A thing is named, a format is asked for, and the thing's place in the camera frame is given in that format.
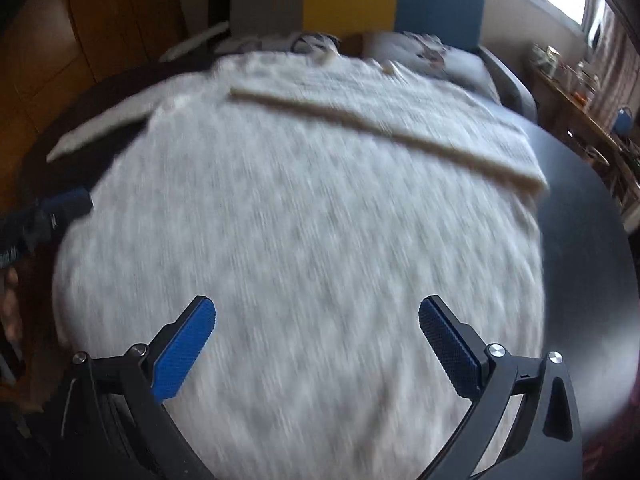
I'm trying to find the cream knitted sweater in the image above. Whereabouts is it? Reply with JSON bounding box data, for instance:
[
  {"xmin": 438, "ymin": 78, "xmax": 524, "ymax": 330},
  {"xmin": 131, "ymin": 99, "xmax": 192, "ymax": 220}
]
[{"xmin": 49, "ymin": 52, "xmax": 547, "ymax": 479}]

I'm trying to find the blue folding chair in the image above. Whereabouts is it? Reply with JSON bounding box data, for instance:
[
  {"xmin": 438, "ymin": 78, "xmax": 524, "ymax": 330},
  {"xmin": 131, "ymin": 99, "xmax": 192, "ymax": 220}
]
[{"xmin": 612, "ymin": 105, "xmax": 634, "ymax": 136}]

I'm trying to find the person left hand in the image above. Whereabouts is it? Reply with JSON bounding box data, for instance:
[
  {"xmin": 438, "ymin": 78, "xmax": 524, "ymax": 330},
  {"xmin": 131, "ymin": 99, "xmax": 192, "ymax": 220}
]
[{"xmin": 1, "ymin": 266, "xmax": 23, "ymax": 344}]

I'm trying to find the triangle pattern pillow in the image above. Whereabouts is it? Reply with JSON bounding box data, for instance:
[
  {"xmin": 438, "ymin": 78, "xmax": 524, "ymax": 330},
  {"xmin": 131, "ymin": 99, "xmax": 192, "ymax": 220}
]
[{"xmin": 214, "ymin": 32, "xmax": 341, "ymax": 55}]

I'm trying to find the wooden side table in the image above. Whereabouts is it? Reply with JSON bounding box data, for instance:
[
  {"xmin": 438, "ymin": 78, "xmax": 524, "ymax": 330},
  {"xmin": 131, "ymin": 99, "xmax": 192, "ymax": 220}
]
[{"xmin": 528, "ymin": 66, "xmax": 639, "ymax": 234}]

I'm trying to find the grey deer print pillow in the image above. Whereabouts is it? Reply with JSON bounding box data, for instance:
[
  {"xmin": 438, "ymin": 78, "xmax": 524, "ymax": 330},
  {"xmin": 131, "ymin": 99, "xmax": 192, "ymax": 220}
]
[{"xmin": 361, "ymin": 32, "xmax": 501, "ymax": 104}]

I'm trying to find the multicolour sofa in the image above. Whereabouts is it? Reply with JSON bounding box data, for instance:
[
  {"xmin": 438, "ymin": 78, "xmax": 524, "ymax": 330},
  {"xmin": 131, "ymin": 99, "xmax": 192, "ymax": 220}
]
[{"xmin": 181, "ymin": 0, "xmax": 537, "ymax": 122}]

